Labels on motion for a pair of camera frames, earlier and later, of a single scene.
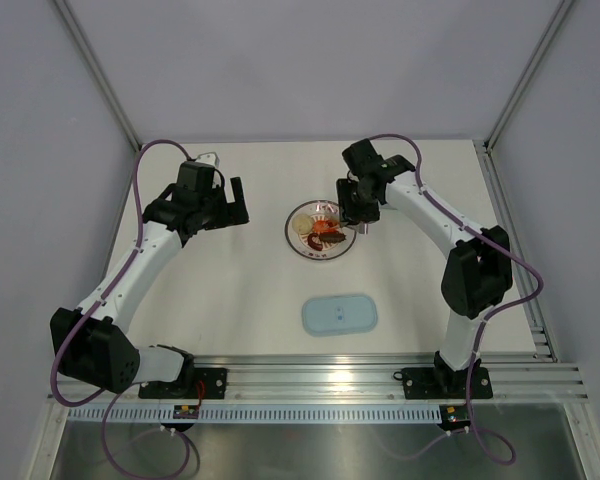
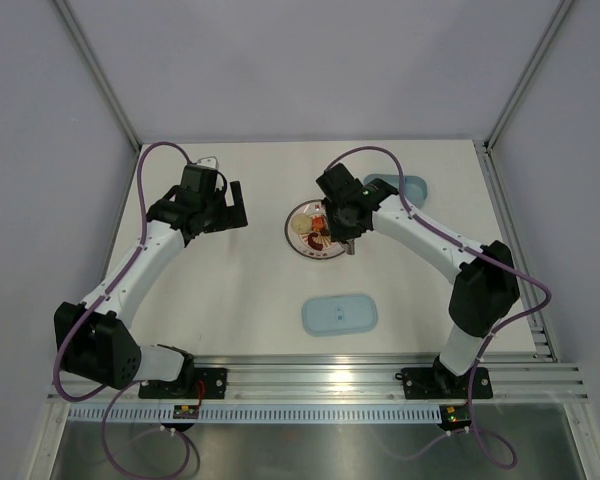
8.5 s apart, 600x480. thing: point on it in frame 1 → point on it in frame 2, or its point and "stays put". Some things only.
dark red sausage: x=312 y=244 stays put
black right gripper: x=347 y=210 → x=338 y=234
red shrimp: x=324 y=226 stays put
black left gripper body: x=218 y=213 stays put
